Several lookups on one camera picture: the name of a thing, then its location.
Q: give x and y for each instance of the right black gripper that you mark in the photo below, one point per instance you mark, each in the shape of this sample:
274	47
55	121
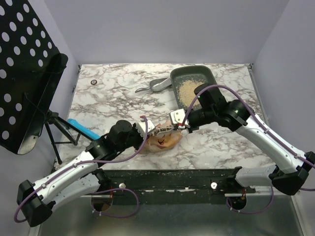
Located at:
189	121

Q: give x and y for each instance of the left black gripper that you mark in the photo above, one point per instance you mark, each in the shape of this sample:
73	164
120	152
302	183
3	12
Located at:
141	139

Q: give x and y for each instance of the pink cat litter bag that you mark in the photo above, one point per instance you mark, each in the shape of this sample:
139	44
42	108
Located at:
161	142

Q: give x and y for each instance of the dark grey litter tray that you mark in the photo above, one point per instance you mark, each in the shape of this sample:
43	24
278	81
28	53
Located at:
185	79

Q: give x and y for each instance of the silver metal scoop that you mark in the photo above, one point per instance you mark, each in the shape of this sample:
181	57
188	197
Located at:
157	85

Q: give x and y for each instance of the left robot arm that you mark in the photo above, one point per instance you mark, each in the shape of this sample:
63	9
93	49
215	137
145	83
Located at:
83	175

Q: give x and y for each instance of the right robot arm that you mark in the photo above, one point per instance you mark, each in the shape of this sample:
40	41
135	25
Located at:
291	165

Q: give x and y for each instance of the beige litter pile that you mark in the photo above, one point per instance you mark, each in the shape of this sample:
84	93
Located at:
186	93

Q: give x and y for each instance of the black perforated music stand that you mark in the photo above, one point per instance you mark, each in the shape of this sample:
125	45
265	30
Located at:
37	73

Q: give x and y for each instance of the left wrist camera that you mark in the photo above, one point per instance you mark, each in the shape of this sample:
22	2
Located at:
145	127

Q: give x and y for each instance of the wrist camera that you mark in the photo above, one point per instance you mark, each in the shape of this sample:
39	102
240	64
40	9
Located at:
177	119
145	127

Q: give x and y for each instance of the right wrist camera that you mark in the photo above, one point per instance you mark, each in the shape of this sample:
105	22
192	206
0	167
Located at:
177	119

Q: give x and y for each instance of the blue plastic handle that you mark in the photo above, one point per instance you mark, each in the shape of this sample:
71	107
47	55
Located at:
83	129

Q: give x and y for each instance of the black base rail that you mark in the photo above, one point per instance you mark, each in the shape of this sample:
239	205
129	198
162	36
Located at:
170	187

